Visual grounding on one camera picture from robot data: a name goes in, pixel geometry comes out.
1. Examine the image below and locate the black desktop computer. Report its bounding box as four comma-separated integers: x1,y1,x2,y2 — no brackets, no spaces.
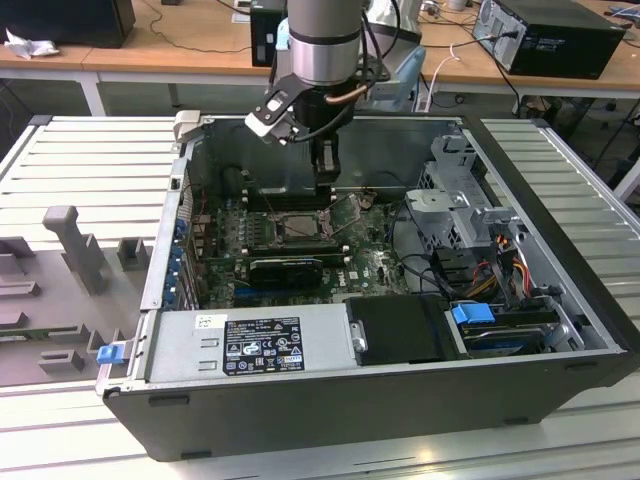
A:
471,0,627,81

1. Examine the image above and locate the black plastic shroud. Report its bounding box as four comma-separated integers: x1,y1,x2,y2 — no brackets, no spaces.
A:
344,293,455,365

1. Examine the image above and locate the silver metal drive cage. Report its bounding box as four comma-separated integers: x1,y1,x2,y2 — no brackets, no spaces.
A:
403,128,529,252

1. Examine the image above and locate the blue plastic case latch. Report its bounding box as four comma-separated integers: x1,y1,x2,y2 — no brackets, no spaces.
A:
96,343,125,366

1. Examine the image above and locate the CPU socket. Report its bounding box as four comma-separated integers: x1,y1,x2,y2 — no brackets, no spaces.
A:
271,208,335,243

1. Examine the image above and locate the green motherboard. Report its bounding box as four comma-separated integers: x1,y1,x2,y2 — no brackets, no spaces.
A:
198,191,419,310

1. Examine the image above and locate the crumpled white paper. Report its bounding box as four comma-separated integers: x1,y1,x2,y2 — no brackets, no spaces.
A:
3,27,62,60

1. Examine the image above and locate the black open PC case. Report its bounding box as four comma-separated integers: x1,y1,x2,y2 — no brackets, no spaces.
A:
94,110,640,464

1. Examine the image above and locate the hard disk drive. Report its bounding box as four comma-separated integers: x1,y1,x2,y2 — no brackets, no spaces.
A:
459,323,547,359

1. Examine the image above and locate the white cable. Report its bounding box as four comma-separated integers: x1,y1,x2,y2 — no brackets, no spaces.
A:
413,41,462,112

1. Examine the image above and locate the large black box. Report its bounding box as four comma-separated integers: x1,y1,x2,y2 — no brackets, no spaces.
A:
0,0,137,50

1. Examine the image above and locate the yellow orange wire bundle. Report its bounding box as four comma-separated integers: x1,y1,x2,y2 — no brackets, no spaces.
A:
469,257,532,302

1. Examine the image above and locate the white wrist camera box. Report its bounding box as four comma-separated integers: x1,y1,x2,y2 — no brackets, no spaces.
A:
243,95,297,147

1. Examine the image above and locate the black graphics card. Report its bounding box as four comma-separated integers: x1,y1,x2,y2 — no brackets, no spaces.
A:
248,256,325,290

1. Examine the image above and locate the grey case handle latch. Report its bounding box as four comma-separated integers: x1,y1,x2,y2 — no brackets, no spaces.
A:
171,110,204,147

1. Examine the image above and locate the grey parts rack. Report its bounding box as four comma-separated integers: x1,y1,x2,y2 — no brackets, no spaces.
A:
0,204,157,387

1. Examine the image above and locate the pale blue teach pendant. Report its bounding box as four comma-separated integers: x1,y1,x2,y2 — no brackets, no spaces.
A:
384,44,427,112

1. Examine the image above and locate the black wire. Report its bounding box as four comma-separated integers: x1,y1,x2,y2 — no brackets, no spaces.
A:
389,202,454,297

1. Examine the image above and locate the black RAM slot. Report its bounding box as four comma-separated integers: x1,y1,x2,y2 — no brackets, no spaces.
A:
243,197,331,212
242,250,350,266
242,239,346,254
243,187,321,200

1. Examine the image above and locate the blue disk carrier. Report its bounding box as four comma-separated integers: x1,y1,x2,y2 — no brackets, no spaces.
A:
449,301,496,342

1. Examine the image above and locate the small black computer tower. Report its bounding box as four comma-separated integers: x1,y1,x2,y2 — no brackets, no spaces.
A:
249,0,291,69

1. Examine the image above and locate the wooden desk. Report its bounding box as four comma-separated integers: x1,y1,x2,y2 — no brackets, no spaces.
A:
0,0,640,96

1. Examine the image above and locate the metal socket cover frame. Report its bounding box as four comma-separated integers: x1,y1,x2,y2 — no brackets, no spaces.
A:
327,192,364,236

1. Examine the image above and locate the silver power supply unit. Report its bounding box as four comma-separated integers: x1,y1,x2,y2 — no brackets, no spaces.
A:
143,303,362,385

